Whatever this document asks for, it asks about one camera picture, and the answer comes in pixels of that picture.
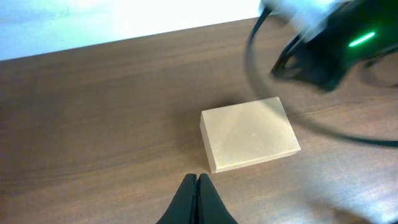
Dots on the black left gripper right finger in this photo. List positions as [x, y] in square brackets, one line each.
[210, 207]

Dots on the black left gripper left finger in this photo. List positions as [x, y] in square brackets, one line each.
[182, 208]

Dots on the cardboard box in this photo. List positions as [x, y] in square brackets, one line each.
[246, 134]

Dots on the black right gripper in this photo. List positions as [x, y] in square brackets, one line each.
[356, 31]

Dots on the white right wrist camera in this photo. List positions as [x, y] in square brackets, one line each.
[308, 17]

